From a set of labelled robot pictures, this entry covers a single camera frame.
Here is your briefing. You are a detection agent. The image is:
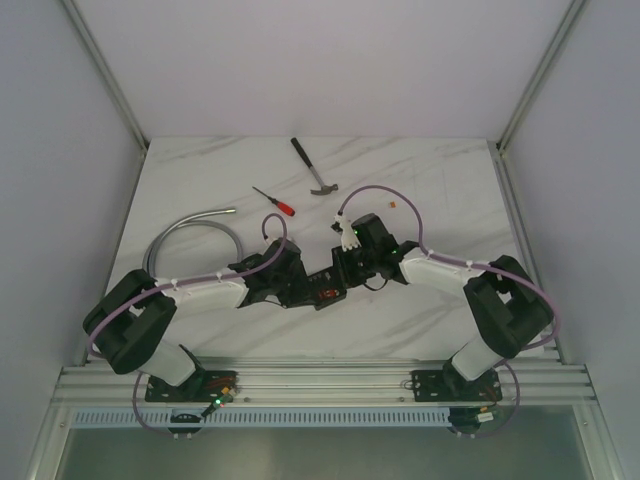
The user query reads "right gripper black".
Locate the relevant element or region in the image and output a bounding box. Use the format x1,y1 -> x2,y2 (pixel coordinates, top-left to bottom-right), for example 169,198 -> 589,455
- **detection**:
328,242 -> 377,291

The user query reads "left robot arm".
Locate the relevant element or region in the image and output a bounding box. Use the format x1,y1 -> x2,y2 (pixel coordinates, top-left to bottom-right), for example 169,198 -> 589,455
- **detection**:
82,238 -> 312,402

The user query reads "flexible metal hose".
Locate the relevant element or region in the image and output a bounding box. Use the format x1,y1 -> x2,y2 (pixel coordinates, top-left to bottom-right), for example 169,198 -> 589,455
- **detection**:
142,208 -> 245,274

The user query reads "red handled screwdriver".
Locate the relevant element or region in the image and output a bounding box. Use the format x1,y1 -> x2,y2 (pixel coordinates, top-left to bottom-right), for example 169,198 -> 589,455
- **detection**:
252,186 -> 296,217

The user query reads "aluminium frame post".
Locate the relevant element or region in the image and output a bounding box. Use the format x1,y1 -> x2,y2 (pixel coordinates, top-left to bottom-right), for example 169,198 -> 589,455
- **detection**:
496,0 -> 590,157
58,0 -> 150,152

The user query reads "slotted cable duct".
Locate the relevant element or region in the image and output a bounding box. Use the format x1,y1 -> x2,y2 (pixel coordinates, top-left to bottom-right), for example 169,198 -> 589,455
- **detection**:
70,406 -> 451,429

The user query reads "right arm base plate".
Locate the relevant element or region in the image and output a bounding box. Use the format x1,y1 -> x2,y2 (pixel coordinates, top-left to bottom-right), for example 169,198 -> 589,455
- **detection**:
410,369 -> 503,403

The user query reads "left aluminium frame post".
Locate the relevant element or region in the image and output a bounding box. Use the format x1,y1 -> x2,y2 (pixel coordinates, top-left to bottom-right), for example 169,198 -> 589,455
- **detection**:
58,0 -> 150,152

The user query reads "right aluminium frame post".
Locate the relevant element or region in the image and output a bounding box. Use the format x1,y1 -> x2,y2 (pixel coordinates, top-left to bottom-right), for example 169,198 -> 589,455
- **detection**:
496,0 -> 590,157

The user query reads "claw hammer black handle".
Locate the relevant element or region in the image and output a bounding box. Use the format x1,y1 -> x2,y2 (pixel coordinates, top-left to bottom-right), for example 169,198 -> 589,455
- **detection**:
290,137 -> 341,197

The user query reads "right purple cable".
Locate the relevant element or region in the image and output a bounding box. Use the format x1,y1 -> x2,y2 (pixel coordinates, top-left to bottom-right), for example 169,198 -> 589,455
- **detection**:
339,184 -> 561,441

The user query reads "aluminium front rail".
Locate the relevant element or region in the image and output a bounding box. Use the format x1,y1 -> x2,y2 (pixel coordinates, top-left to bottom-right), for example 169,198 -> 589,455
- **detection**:
52,358 -> 597,407

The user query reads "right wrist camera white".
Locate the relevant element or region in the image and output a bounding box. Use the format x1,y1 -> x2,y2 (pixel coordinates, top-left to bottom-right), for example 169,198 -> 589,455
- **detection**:
331,214 -> 361,252

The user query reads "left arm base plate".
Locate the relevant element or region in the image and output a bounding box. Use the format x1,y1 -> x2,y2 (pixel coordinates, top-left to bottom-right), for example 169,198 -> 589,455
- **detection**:
145,370 -> 237,403

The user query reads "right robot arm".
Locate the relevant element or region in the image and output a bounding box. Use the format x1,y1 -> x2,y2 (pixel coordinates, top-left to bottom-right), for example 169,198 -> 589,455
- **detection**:
332,213 -> 553,399

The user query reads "black fuse box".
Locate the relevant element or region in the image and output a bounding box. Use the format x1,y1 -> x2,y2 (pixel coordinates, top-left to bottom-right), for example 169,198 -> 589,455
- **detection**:
307,267 -> 347,311

